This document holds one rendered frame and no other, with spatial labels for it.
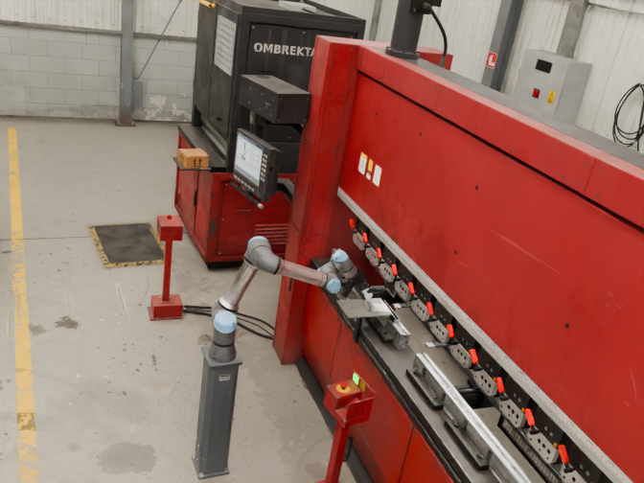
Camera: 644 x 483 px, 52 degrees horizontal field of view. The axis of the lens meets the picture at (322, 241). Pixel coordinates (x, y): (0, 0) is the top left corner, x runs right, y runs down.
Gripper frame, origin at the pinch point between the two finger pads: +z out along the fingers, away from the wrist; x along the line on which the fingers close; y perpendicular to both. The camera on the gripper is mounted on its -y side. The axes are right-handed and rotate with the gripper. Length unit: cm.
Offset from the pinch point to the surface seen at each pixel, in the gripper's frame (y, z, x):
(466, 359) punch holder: 28, 0, -80
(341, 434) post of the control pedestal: -46, 27, -51
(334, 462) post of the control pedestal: -59, 41, -51
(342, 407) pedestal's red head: -37, 14, -49
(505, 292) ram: 55, -30, -91
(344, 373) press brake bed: -36, 42, 8
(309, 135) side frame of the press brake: 24, -64, 96
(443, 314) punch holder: 30, -8, -55
